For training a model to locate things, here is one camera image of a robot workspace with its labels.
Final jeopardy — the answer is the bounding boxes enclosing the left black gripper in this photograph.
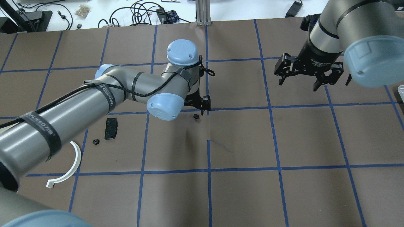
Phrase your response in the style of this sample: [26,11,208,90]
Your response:
[183,89,211,115]

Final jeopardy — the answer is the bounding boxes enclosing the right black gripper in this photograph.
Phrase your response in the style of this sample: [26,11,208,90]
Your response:
[274,40,344,92]

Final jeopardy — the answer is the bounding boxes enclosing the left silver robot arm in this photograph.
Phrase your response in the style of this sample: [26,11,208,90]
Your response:
[0,39,211,227]

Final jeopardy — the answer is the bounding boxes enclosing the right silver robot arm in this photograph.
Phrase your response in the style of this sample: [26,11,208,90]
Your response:
[274,0,404,91]

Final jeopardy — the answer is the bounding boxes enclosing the clear plastic tray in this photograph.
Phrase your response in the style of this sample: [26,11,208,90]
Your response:
[397,85,404,102]

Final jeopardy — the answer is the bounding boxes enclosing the black power adapter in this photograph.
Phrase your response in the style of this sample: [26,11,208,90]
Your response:
[285,0,303,18]

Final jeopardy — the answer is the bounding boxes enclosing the black brake pad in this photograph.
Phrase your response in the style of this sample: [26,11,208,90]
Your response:
[104,118,118,140]

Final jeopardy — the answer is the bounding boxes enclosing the small bag of parts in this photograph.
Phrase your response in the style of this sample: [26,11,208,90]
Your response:
[75,4,91,19]

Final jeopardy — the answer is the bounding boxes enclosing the black monitor stand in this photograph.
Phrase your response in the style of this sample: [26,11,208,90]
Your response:
[0,0,53,33]

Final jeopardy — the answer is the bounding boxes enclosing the aluminium frame post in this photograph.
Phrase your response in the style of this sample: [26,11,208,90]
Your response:
[195,0,212,26]

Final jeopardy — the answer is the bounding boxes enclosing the black tangled table cables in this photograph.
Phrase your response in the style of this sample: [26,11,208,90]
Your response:
[98,0,191,28]

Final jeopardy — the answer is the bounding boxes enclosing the white curved plastic bracket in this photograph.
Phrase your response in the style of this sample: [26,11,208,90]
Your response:
[46,141,81,189]

